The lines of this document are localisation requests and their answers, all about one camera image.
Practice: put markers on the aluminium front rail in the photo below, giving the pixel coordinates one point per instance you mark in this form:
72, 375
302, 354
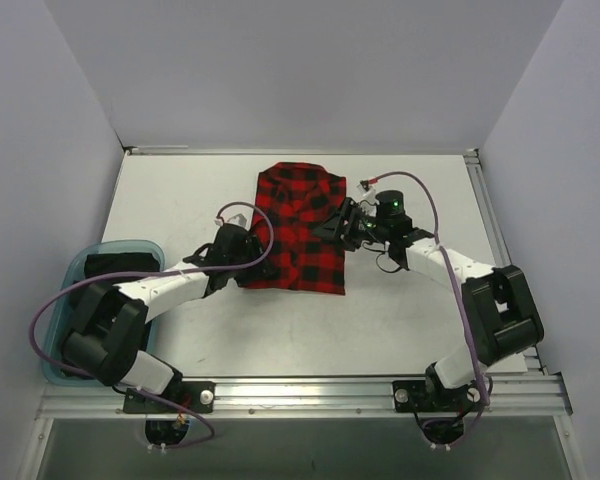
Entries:
528, 395

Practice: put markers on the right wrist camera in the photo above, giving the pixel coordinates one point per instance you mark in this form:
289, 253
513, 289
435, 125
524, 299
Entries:
385, 204

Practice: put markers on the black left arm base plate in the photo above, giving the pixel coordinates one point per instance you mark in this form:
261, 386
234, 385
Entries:
198, 396

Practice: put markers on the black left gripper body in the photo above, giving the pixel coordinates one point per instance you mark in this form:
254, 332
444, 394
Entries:
255, 256

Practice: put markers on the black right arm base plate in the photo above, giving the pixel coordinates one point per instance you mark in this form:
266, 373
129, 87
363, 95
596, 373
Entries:
414, 396

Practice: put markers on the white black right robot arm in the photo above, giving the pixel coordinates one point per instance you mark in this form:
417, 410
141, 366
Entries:
498, 312

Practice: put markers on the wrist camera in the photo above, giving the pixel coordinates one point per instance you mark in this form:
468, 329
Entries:
238, 220
385, 204

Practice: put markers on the teal plastic bin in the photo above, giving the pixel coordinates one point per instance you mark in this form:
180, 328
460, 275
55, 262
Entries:
60, 320

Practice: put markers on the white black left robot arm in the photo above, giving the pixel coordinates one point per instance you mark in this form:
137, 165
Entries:
158, 294

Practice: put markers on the red black plaid shirt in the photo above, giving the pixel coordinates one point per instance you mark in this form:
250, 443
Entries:
296, 198

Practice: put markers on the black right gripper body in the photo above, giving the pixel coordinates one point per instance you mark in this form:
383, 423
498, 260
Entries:
353, 226

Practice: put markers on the black clothing in bin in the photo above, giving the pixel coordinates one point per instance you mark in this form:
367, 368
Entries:
102, 333

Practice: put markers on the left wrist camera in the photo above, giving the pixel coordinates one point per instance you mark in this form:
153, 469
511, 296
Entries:
238, 220

